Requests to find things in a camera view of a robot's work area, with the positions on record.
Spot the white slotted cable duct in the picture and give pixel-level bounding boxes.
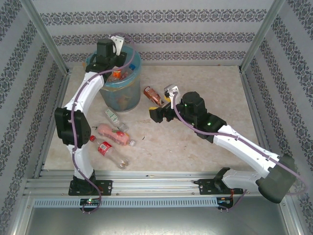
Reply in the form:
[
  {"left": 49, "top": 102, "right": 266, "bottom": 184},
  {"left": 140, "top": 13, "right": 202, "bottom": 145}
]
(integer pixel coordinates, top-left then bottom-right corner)
[{"left": 33, "top": 197, "right": 218, "bottom": 208}]

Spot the aluminium corner post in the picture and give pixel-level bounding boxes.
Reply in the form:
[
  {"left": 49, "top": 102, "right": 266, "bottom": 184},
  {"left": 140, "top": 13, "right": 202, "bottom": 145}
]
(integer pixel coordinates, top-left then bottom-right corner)
[
  {"left": 21, "top": 0, "right": 70, "bottom": 74},
  {"left": 239, "top": 0, "right": 286, "bottom": 73}
]

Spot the grey metal sheet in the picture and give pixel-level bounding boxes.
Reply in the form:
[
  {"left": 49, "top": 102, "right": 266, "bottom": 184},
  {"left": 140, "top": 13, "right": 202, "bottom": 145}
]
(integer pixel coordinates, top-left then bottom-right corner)
[{"left": 12, "top": 195, "right": 304, "bottom": 235}]

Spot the pink drink bottle white cap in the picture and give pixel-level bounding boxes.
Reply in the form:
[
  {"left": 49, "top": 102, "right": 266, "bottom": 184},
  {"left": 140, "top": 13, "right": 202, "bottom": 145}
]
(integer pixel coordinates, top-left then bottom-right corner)
[{"left": 97, "top": 123, "right": 136, "bottom": 147}]

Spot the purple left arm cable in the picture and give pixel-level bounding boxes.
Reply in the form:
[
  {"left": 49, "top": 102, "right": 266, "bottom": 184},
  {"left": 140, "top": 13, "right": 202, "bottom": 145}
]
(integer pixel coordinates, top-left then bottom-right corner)
[{"left": 70, "top": 32, "right": 135, "bottom": 214}]

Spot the aluminium side rail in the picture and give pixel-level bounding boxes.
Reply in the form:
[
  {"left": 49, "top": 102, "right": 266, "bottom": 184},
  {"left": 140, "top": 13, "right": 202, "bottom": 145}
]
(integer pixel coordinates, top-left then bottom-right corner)
[
  {"left": 33, "top": 70, "right": 71, "bottom": 179},
  {"left": 239, "top": 70, "right": 279, "bottom": 177}
]

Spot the brown plastic bottle white cap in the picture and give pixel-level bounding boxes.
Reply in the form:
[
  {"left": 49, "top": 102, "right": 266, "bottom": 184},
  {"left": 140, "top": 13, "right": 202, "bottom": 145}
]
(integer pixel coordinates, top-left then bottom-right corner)
[{"left": 143, "top": 86, "right": 164, "bottom": 106}]

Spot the small green label bottle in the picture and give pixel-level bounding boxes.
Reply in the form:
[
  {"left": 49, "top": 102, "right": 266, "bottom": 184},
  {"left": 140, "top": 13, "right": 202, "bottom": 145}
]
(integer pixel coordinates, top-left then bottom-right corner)
[{"left": 105, "top": 109, "right": 130, "bottom": 132}]

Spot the bin with blue liner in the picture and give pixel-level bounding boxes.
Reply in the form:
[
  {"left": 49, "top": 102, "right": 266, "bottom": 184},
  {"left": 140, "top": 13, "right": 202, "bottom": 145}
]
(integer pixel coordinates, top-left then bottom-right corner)
[{"left": 85, "top": 46, "right": 143, "bottom": 113}]

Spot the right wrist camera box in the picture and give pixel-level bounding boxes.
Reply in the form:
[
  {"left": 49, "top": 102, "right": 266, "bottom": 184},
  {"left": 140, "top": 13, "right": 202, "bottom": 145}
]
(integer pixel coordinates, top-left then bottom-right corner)
[{"left": 163, "top": 84, "right": 183, "bottom": 110}]

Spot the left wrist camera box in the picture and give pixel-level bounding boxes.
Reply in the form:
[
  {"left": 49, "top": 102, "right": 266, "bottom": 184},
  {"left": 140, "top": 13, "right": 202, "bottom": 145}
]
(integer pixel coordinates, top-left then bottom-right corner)
[{"left": 112, "top": 35, "right": 126, "bottom": 56}]

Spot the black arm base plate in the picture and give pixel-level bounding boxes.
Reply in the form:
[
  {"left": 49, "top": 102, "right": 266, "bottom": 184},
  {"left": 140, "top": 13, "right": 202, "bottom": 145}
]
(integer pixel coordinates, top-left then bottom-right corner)
[
  {"left": 68, "top": 180, "right": 113, "bottom": 196},
  {"left": 198, "top": 178, "right": 244, "bottom": 196}
]

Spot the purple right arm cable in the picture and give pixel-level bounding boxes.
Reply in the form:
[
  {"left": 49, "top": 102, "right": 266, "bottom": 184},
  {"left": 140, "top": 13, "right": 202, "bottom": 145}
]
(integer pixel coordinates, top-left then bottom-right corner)
[{"left": 172, "top": 93, "right": 308, "bottom": 212}]

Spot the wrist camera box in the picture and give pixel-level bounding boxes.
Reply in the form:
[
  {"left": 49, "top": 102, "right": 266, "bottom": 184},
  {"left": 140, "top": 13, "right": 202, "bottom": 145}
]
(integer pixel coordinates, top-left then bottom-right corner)
[
  {"left": 112, "top": 35, "right": 126, "bottom": 56},
  {"left": 163, "top": 84, "right": 183, "bottom": 110}
]

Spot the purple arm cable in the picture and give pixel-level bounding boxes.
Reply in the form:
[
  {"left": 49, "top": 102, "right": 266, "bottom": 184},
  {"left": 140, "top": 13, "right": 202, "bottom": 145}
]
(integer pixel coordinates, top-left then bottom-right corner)
[
  {"left": 172, "top": 93, "right": 308, "bottom": 212},
  {"left": 70, "top": 32, "right": 135, "bottom": 214}
]

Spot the red-capped clear bottle red label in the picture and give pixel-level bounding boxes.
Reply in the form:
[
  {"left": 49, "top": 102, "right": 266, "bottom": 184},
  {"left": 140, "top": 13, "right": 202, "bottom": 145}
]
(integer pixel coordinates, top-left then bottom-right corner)
[{"left": 89, "top": 135, "right": 130, "bottom": 170}]

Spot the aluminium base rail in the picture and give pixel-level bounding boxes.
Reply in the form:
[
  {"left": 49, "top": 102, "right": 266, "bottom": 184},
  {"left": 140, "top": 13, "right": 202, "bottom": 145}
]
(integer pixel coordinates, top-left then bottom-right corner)
[{"left": 23, "top": 170, "right": 291, "bottom": 196}]

